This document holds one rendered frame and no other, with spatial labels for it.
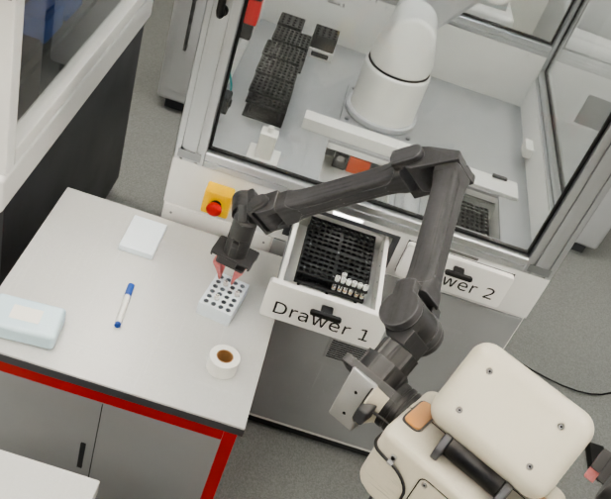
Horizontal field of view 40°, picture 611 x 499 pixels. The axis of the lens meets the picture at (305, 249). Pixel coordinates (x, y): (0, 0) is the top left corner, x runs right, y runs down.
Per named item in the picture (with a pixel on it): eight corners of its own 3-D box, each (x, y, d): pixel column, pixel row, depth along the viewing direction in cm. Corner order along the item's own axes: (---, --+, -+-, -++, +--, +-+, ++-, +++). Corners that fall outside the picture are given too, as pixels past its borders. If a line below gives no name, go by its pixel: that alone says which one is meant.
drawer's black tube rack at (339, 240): (358, 311, 204) (367, 292, 200) (290, 288, 203) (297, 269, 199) (367, 254, 221) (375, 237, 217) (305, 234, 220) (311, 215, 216)
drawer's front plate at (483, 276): (497, 308, 222) (515, 279, 216) (394, 274, 221) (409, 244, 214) (497, 304, 224) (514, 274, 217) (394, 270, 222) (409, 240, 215)
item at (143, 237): (152, 259, 208) (152, 254, 207) (118, 249, 208) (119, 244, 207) (165, 229, 218) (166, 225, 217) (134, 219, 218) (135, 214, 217)
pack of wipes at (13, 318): (65, 321, 187) (67, 307, 184) (52, 351, 179) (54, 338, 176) (-2, 304, 185) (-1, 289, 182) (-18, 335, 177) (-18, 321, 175)
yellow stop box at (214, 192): (225, 221, 215) (232, 200, 210) (198, 212, 214) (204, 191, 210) (230, 210, 219) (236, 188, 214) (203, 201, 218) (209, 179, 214)
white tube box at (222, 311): (227, 327, 199) (231, 316, 196) (195, 312, 199) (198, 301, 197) (246, 295, 208) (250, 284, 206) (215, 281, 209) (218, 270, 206)
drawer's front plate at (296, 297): (374, 350, 198) (390, 320, 191) (257, 313, 196) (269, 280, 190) (375, 346, 199) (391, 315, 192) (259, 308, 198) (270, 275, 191)
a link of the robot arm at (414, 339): (396, 351, 138) (411, 368, 141) (436, 305, 140) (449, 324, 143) (362, 331, 145) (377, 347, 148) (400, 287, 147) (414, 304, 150)
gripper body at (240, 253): (220, 240, 200) (227, 217, 196) (257, 257, 200) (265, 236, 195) (208, 254, 195) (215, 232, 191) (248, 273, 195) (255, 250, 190)
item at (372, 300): (370, 340, 198) (379, 322, 194) (267, 306, 197) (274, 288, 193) (385, 238, 229) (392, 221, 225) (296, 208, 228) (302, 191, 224)
